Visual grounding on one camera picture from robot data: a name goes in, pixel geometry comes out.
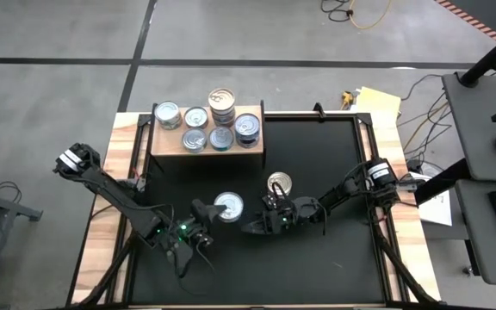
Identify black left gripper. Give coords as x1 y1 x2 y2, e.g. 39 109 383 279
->
184 198 228 250

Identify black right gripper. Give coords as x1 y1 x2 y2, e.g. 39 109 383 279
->
240 195 323 236

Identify teal rimmed seafood can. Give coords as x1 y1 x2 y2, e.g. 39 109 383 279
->
213 191 245 224

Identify teal labelled seafood can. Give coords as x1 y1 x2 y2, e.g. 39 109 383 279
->
209 125 236 152

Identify green albacore tuna can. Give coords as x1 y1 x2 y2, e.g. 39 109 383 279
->
181 127 208 154

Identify blue rimmed seafood can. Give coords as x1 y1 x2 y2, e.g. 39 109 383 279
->
233 112 261 139

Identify blue Wild Planet can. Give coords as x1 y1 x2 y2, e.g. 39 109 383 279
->
210 109 236 123

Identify gold lidded seafood can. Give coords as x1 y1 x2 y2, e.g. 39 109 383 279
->
208 87 237 114

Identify yellow paper sheet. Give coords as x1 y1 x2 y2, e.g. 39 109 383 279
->
354 85 403 116

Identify white paper sheet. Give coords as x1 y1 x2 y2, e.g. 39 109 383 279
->
418 189 454 228

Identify black diagonal rig beam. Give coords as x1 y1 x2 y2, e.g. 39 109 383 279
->
413 157 475 207

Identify grey metal stand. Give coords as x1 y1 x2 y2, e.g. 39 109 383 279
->
0 174 43 310

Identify grey desk top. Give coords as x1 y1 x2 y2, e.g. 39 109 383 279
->
454 178 496 286
441 71 496 182

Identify black rig pole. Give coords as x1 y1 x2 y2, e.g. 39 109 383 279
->
458 23 496 87

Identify striped hazard tape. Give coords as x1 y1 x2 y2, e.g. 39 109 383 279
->
433 0 496 43

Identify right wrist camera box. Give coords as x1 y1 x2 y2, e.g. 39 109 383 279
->
261 193 286 213

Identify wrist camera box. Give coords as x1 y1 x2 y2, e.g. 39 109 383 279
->
172 245 194 277
261 193 286 213

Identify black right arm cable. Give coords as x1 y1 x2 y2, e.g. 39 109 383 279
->
270 180 327 237

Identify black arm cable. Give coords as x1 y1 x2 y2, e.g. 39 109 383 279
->
270 180 327 237
161 204 217 298

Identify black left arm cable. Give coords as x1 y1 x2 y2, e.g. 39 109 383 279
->
161 204 217 298

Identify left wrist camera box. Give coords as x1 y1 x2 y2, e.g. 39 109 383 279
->
172 245 194 277

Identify wooden shelf black frame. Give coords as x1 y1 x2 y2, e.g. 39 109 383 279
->
147 99 269 172

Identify black table frame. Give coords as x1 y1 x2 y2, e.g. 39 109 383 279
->
65 102 445 310

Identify yellow cable connector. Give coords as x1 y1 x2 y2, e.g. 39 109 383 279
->
340 90 356 111

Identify black floor cable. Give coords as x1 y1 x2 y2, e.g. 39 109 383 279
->
319 0 355 23

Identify yellow floor cable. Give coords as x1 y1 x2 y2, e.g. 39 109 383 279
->
350 0 394 30

